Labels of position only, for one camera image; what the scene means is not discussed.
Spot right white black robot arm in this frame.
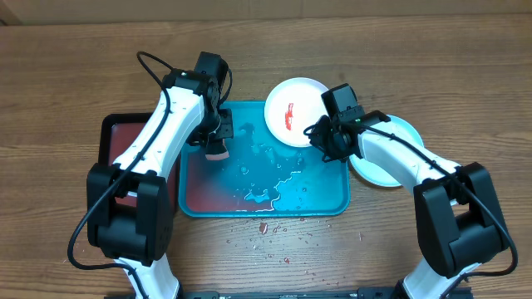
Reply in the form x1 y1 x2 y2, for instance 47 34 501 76
303 111 518 298

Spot white pink-rimmed plate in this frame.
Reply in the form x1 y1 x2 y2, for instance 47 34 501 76
264 77 328 148

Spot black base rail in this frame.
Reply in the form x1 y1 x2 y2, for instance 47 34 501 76
103 286 474 299

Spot teal plastic tray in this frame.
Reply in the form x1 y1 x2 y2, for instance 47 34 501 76
178 101 351 218

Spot black rectangular tray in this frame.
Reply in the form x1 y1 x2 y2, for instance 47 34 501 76
97 112 180 214

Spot light blue plastic plate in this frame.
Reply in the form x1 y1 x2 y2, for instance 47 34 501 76
349 115 424 188

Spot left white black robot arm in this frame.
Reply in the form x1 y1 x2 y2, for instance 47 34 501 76
79 66 233 298

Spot green orange scrub sponge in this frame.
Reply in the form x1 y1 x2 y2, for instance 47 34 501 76
205 140 229 161

